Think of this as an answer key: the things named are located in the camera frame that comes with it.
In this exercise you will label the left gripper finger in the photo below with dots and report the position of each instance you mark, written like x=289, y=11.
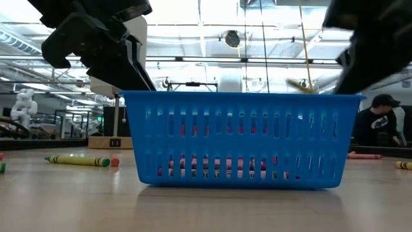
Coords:
x=116, y=74
x=136, y=51

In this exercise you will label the orange crayon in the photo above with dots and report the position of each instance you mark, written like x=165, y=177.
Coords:
x=115, y=160

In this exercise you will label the grey cloth cover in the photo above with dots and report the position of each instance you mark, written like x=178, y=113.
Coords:
x=400, y=119

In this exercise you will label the black overhead frame bar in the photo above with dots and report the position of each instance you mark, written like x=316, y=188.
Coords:
x=193, y=84

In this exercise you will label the white cylindrical duct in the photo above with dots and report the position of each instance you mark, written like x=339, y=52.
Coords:
x=230, y=82

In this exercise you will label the black cabinet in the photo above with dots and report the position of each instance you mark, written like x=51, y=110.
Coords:
x=107, y=122

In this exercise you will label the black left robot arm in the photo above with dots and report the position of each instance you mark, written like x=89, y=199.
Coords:
x=48, y=9

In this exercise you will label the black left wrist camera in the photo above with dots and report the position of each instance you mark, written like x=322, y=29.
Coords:
x=106, y=8

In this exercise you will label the blue plastic basket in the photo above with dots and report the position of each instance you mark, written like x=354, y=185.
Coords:
x=238, y=106

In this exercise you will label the white shade table lamp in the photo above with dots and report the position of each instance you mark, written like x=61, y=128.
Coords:
x=99, y=88

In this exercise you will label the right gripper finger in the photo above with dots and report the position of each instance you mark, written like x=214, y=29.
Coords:
x=376, y=64

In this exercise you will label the person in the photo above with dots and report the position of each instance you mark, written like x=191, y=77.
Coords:
x=376, y=122

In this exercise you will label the yellow green crayon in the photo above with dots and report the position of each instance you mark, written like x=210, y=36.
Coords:
x=77, y=160

